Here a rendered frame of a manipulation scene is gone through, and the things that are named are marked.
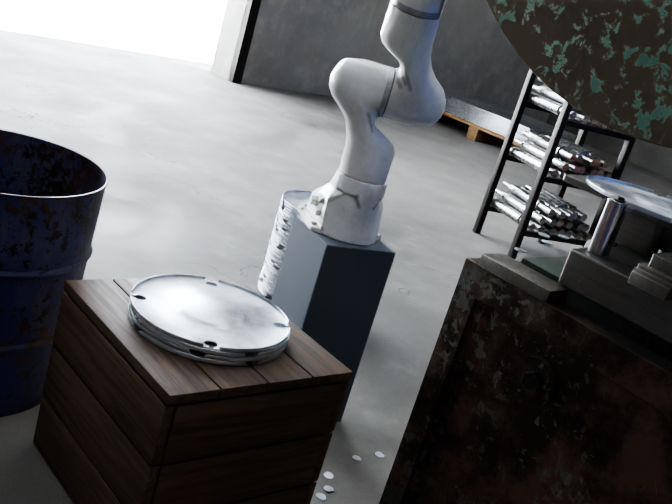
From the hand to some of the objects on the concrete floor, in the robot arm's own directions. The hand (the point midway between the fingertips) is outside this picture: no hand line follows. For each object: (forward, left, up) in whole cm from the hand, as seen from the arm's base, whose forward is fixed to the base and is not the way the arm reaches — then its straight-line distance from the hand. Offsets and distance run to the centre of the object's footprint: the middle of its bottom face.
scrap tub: (-69, -95, -92) cm, 149 cm away
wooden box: (-27, -62, -92) cm, 114 cm away
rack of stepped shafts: (-194, +163, -92) cm, 270 cm away
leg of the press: (+38, -18, -92) cm, 102 cm away
